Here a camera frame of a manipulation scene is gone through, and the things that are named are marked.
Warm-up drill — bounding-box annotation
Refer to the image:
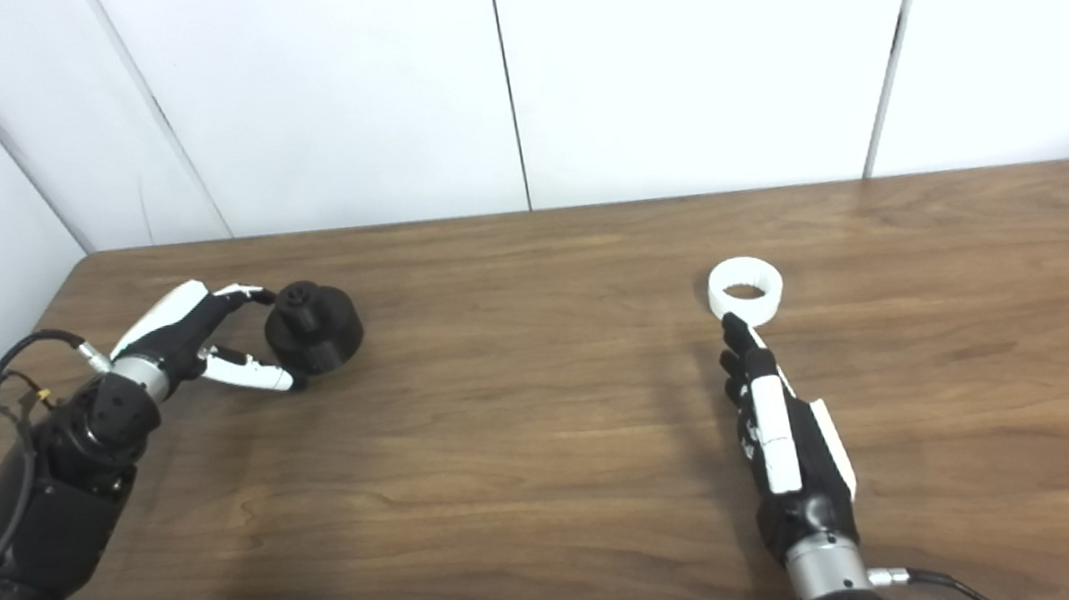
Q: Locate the white ring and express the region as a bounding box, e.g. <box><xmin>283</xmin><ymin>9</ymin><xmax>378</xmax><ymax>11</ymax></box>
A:
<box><xmin>703</xmin><ymin>252</ymin><xmax>790</xmax><ymax>331</ymax></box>

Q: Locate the black and white right hand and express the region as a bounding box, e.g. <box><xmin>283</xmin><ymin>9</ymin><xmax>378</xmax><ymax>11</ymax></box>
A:
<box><xmin>713</xmin><ymin>300</ymin><xmax>867</xmax><ymax>569</ymax></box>

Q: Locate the black and white left hand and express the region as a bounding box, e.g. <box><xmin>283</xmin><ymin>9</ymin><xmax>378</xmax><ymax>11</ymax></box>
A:
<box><xmin>103</xmin><ymin>268</ymin><xmax>310</xmax><ymax>413</ymax></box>

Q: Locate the round black part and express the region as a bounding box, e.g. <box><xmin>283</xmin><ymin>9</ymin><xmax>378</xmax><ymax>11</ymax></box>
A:
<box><xmin>258</xmin><ymin>274</ymin><xmax>370</xmax><ymax>381</ymax></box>

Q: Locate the thin wire with yellow connector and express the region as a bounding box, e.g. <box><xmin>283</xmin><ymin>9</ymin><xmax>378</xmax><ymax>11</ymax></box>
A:
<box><xmin>0</xmin><ymin>366</ymin><xmax>58</xmax><ymax>424</ymax></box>

